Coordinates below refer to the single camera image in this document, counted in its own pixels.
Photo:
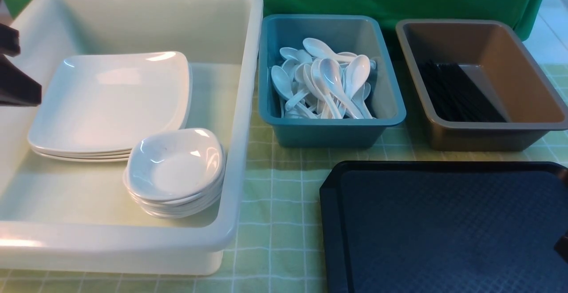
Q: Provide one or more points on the white square rice plate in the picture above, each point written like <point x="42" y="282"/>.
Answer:
<point x="104" y="103"/>

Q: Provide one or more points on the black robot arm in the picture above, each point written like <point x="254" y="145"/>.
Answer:
<point x="17" y="89"/>

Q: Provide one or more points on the white spoon left pile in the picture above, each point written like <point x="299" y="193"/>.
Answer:
<point x="293" y="104"/>

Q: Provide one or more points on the white spoon center pile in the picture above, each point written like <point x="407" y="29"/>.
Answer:
<point x="331" y="73"/>

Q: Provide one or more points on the white spoon top of pile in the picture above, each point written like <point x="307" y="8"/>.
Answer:
<point x="319" y="49"/>

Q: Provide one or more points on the top white stacked small bowl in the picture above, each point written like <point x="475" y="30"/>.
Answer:
<point x="174" y="165"/>

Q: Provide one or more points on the green checked tablecloth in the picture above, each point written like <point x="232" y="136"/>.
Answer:
<point x="278" y="243"/>

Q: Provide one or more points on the teal plastic bin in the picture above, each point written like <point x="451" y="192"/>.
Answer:
<point x="343" y="33"/>

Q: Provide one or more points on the lower white stacked small bowls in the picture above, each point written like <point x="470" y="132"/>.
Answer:
<point x="179" y="208"/>

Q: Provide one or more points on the black serving tray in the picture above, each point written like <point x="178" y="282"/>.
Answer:
<point x="445" y="227"/>

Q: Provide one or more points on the black chopsticks pile in bin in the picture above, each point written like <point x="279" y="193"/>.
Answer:
<point x="454" y="95"/>

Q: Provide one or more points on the lower white stacked square plates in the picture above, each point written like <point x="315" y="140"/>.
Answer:
<point x="119" y="156"/>

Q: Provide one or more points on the brown plastic bin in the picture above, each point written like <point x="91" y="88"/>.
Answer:
<point x="495" y="59"/>

